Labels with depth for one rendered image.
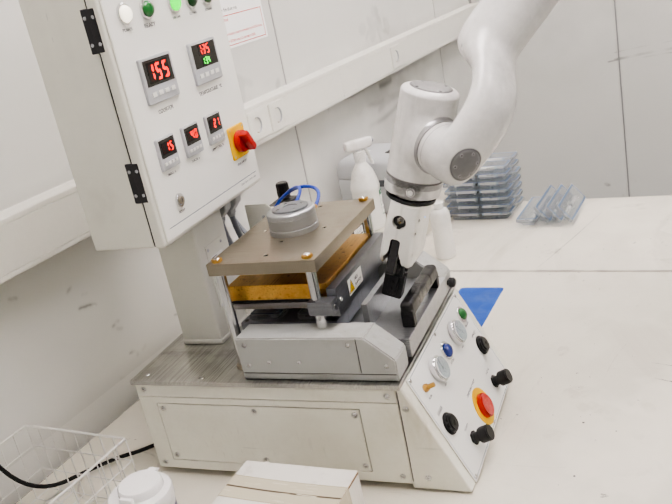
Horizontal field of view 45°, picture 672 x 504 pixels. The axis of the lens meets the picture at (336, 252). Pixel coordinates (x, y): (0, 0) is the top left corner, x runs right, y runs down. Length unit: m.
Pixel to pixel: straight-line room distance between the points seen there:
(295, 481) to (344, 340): 0.21
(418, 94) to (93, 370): 0.86
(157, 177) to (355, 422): 0.46
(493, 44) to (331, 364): 0.50
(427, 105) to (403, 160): 0.09
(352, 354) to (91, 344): 0.64
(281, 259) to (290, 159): 1.07
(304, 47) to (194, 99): 1.07
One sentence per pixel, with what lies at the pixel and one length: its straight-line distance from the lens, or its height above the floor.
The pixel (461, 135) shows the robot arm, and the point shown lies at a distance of 1.07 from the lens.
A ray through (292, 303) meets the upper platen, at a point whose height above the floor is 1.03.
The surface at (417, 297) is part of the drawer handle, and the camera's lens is 1.22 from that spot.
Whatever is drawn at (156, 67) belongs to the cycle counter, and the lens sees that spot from 1.23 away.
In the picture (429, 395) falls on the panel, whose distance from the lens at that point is 1.20.
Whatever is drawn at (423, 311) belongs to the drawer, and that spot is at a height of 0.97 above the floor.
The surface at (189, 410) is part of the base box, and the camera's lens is 1.34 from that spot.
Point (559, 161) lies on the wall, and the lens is 3.78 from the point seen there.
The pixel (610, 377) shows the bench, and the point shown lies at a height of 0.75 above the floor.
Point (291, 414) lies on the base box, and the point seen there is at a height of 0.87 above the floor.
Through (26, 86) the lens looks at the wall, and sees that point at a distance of 1.55.
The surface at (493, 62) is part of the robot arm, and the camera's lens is 1.12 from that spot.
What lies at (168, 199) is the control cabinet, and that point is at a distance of 1.22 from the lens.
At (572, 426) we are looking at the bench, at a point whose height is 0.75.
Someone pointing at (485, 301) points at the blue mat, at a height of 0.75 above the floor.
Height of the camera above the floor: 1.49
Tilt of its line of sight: 19 degrees down
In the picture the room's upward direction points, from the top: 12 degrees counter-clockwise
